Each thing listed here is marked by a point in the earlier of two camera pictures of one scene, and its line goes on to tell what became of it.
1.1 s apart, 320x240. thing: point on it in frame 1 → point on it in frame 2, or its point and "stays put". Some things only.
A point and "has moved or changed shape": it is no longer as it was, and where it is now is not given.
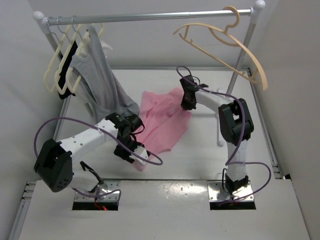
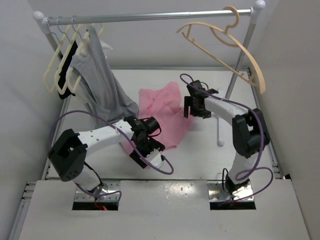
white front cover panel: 164,210 stays put
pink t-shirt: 164,120 has moved or changed shape
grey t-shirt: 105,94 stays put
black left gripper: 123,155 → 154,144
